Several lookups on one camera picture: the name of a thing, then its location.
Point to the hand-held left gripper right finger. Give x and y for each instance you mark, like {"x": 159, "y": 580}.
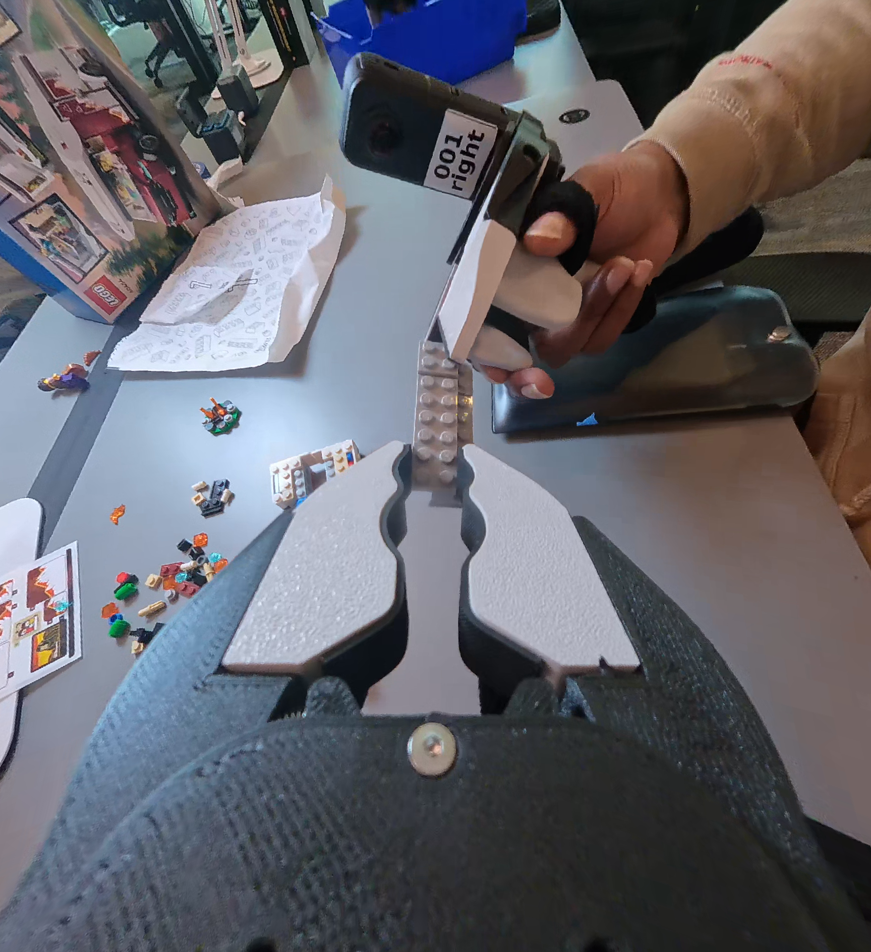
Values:
{"x": 539, "y": 580}

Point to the lego set box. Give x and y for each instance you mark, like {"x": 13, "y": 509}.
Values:
{"x": 56, "y": 149}

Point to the blue plastic bin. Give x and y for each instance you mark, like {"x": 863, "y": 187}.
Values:
{"x": 420, "y": 37}

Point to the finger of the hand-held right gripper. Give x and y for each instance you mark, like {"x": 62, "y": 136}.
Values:
{"x": 476, "y": 290}

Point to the grey lego plate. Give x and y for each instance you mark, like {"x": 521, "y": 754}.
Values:
{"x": 439, "y": 424}

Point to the white printed paper bag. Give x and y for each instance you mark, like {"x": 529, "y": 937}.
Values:
{"x": 242, "y": 290}

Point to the white lego partial build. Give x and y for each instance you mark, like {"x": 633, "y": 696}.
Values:
{"x": 309, "y": 468}

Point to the tall black box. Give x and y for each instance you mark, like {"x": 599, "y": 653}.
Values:
{"x": 298, "y": 30}

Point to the black charger block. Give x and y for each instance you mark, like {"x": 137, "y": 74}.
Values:
{"x": 236, "y": 88}

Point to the lego sticker sheet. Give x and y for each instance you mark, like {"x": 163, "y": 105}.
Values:
{"x": 19, "y": 625}

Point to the purple orange lego figure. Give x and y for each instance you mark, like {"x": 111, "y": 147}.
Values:
{"x": 67, "y": 381}

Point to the pile of lego pieces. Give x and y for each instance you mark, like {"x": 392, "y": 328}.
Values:
{"x": 182, "y": 573}

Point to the orange translucent lego piece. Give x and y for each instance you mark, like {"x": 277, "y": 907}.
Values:
{"x": 117, "y": 515}

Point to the person's right hand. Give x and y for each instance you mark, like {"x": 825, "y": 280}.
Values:
{"x": 628, "y": 216}

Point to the person's right forearm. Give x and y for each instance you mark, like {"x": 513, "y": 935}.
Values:
{"x": 777, "y": 97}

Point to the small black device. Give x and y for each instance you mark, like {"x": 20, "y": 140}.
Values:
{"x": 221, "y": 135}

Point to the black wrist rest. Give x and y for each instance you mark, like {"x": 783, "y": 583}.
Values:
{"x": 703, "y": 357}

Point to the small tan black lego cluster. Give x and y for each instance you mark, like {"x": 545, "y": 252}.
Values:
{"x": 212, "y": 498}

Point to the small lego campfire build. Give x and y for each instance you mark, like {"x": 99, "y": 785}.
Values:
{"x": 221, "y": 418}

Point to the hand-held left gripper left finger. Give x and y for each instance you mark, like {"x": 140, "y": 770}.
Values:
{"x": 324, "y": 573}

